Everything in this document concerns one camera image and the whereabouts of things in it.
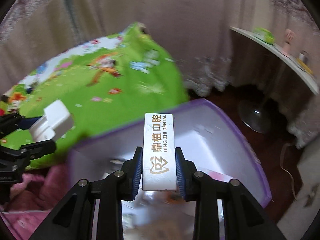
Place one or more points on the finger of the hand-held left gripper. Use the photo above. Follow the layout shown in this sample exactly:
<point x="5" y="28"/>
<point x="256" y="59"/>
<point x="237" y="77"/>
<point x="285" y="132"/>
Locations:
<point x="37" y="148"/>
<point x="12" y="122"/>

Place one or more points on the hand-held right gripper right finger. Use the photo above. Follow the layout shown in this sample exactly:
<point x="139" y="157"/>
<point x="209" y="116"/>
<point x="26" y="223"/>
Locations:
<point x="178" y="172"/>

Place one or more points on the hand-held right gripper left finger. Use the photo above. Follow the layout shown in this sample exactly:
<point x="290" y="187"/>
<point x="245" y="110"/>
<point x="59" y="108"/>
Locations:
<point x="137" y="170"/>

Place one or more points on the white plastic tray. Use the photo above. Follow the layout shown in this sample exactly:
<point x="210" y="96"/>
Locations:
<point x="58" y="116"/>

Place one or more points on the white storage box purple rim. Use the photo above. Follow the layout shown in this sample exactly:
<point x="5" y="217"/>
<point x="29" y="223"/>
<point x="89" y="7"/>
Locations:
<point x="212" y="142"/>

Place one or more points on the pink quilt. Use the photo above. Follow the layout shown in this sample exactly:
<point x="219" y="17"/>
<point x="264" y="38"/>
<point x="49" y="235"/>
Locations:
<point x="37" y="195"/>

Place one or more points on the small blue object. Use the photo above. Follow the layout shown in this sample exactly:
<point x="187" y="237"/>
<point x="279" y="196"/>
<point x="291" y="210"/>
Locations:
<point x="28" y="90"/>

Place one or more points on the cartoon printed green bed sheet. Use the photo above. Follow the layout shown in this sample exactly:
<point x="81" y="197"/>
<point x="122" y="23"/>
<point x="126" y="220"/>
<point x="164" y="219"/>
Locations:
<point x="100" y="80"/>

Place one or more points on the beige curtain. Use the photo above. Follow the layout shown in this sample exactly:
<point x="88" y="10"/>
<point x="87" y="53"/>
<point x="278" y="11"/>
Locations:
<point x="175" y="17"/>

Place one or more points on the green toy car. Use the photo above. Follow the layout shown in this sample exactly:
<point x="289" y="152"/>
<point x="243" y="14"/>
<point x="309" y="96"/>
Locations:
<point x="263" y="35"/>

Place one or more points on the yellow object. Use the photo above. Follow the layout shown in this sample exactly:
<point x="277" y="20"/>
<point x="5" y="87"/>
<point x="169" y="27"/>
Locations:
<point x="304" y="67"/>

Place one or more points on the small glass jar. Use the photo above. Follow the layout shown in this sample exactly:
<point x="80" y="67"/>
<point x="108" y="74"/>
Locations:
<point x="303" y="57"/>

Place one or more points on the white pedestal table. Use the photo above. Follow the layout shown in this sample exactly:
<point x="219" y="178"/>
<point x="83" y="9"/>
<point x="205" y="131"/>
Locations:
<point x="282" y="55"/>

